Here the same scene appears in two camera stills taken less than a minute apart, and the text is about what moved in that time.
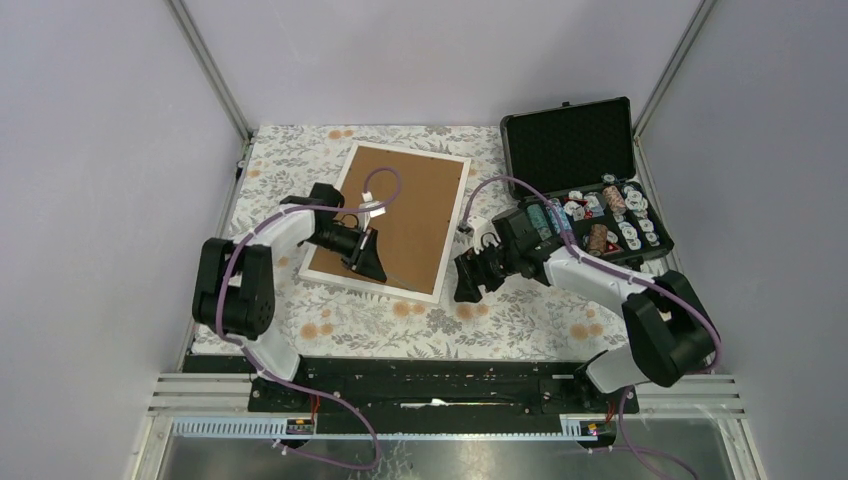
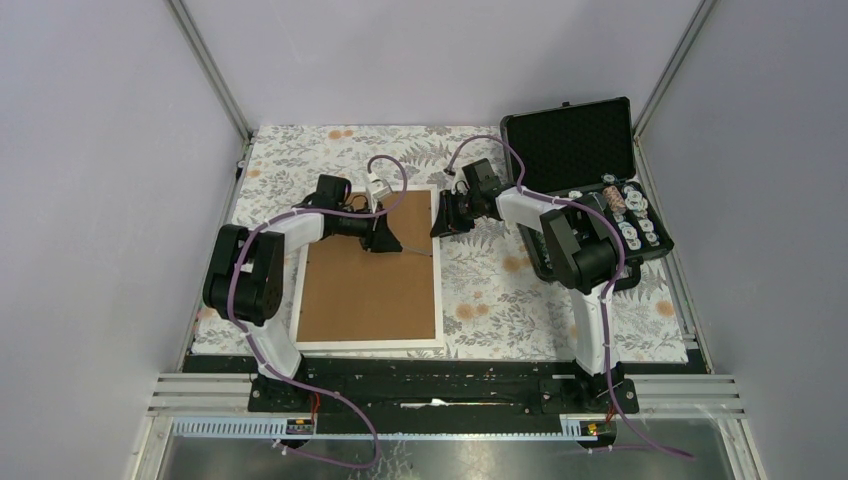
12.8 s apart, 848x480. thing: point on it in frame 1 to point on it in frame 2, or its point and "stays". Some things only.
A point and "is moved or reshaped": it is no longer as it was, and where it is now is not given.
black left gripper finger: x=351 y=254 to x=372 y=229
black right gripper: x=472 y=273 to x=447 y=222
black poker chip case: x=581 y=155 stays
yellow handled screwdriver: x=397 y=280 to x=408 y=248
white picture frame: x=414 y=200 is moved or reshaped
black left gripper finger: x=368 y=261 to x=383 y=239
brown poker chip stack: x=614 y=199 stays
